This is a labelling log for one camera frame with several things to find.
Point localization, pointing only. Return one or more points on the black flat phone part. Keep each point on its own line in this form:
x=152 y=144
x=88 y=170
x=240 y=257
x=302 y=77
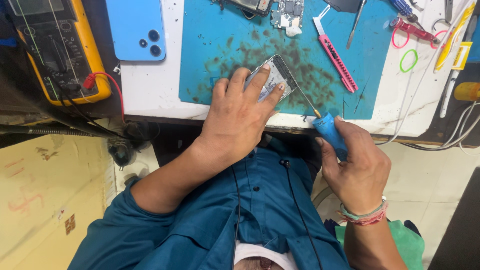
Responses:
x=343 y=4

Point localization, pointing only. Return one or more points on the blue work mat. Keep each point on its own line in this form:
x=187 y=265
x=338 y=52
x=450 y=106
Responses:
x=225 y=37

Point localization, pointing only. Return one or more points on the blue smartphone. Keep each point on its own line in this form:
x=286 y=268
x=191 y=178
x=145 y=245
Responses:
x=131 y=26

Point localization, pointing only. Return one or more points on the black device under table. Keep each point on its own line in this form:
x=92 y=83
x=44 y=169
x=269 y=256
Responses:
x=123 y=150

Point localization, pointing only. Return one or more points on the green phone circuit board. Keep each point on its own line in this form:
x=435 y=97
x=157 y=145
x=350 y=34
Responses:
x=287 y=13

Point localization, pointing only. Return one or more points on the black opened phone body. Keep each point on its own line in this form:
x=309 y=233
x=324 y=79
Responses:
x=251 y=5

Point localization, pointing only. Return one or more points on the yellow plastic tweezers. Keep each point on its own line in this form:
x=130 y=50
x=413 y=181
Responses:
x=452 y=41

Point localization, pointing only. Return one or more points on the person's right hand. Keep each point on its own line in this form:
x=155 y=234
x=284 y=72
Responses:
x=362 y=168

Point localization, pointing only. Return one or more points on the green rubber band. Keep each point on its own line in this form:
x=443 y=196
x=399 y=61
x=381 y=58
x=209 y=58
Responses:
x=401 y=64

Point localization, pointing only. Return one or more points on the person's left hand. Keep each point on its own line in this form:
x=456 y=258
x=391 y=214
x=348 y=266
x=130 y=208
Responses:
x=232 y=116

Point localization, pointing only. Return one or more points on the metal spudger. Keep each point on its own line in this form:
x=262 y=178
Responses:
x=355 y=26

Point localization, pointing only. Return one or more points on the pink rubber band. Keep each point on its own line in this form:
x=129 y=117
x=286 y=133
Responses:
x=432 y=44
x=393 y=39

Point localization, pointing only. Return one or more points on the white undershirt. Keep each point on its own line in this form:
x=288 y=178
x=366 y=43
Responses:
x=247 y=255

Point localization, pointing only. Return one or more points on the white tissue wad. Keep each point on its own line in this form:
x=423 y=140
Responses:
x=293 y=31

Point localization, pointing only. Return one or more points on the red probe lead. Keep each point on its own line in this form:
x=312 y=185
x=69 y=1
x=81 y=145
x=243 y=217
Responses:
x=90 y=80

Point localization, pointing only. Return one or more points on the pink utility knife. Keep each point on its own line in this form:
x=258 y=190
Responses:
x=335 y=60

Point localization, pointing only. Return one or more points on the white pen tool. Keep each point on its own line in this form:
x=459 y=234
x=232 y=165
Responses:
x=448 y=93

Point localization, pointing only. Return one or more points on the metal tweezers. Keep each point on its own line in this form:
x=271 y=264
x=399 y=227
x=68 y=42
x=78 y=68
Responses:
x=449 y=9

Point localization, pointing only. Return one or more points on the yellow multimeter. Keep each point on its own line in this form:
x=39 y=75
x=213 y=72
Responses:
x=60 y=48

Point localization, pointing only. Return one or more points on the silver phone frame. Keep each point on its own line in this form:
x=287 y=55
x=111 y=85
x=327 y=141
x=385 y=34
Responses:
x=279 y=73

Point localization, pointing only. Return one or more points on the blue button shirt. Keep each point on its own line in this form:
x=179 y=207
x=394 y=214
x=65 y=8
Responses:
x=210 y=225

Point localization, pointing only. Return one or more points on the yellow label packet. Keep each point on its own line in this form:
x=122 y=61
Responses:
x=461 y=56

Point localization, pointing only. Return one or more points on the green cloth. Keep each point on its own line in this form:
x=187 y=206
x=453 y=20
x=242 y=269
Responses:
x=405 y=243

